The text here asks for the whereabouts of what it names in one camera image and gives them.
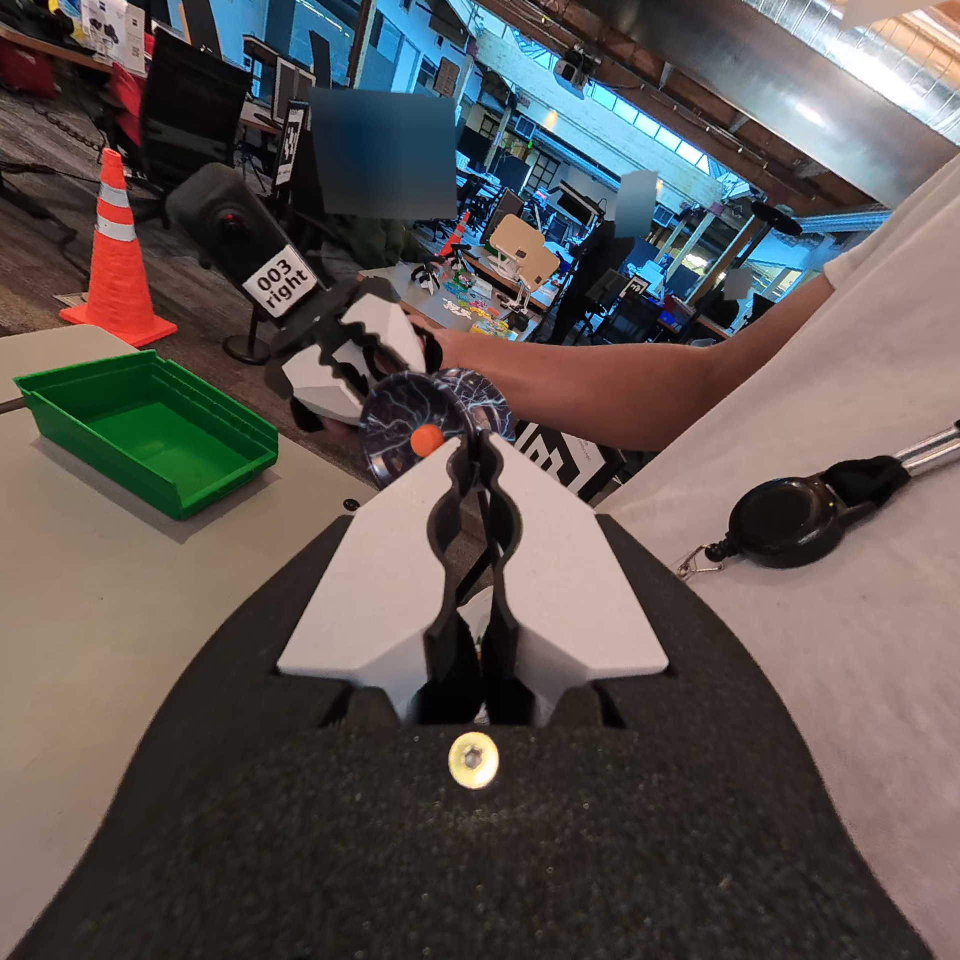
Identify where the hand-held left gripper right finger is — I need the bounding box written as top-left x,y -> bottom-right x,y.
486,433 -> 669,726

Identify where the dark lightning-pattern yo-yo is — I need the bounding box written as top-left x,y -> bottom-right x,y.
360,367 -> 519,493

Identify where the black badge reel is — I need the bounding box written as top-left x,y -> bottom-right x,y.
673,453 -> 915,580

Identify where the green plastic bin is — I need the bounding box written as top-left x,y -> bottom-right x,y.
13,348 -> 281,523

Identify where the person's right forearm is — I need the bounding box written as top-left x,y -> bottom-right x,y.
446,277 -> 835,453

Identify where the beige chair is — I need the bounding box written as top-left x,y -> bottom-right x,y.
486,213 -> 562,295

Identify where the cluttered background desk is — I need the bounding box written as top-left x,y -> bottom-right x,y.
358,258 -> 575,342

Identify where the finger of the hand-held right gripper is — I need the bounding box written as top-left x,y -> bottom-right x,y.
321,292 -> 426,376
281,347 -> 378,423

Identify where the ceiling projector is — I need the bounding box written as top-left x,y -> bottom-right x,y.
553,46 -> 603,100

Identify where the black-and-white floor tag board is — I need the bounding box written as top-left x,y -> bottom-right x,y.
512,418 -> 628,505

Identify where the large orange traffic cone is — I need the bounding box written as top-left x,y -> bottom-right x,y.
58,147 -> 180,349

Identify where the white printed box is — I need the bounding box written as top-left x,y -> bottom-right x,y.
77,0 -> 149,78

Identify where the person's white t-shirt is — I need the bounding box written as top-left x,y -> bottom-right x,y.
600,150 -> 960,960

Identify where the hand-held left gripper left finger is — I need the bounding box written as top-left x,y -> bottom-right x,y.
277,435 -> 462,726

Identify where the grey desk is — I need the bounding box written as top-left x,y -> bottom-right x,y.
0,322 -> 378,957

